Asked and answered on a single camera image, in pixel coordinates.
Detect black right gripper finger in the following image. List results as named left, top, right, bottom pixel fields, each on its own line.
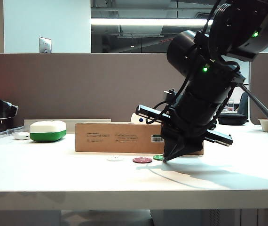
left=161, top=135, right=183, bottom=163
left=172, top=138, right=205, bottom=159

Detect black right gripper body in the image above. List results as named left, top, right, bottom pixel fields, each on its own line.
left=136, top=103, right=233, bottom=146

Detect red poker chip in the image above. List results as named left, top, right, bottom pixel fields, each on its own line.
left=132, top=157, right=153, bottom=164

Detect white poker chip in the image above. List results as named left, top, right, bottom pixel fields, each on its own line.
left=106, top=155, right=125, bottom=162

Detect brown cardboard box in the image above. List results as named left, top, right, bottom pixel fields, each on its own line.
left=75, top=122, right=205, bottom=156

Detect black round cushion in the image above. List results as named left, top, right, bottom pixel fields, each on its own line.
left=218, top=113, right=249, bottom=126

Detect white die blue dot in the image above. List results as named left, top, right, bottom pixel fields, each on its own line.
left=130, top=113, right=149, bottom=123

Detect teal office chair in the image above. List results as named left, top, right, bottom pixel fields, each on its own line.
left=239, top=92, right=250, bottom=116

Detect white paper bowl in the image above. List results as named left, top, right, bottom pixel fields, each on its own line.
left=257, top=118, right=268, bottom=133

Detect wide grey desk divider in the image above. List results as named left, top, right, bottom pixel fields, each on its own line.
left=0, top=53, right=186, bottom=129

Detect long ceiling light strip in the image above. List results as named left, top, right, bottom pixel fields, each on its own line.
left=90, top=18, right=214, bottom=26

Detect white and green case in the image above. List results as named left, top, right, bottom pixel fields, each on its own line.
left=29, top=120, right=67, bottom=143

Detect clear acrylic tray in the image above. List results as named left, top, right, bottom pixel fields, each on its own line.
left=0, top=126, right=25, bottom=142

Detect black container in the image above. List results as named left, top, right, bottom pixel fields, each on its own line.
left=0, top=117, right=14, bottom=135

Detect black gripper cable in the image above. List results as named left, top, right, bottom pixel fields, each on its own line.
left=145, top=100, right=172, bottom=124

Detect metal wall outlet plate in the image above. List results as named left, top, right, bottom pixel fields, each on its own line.
left=39, top=37, right=52, bottom=54

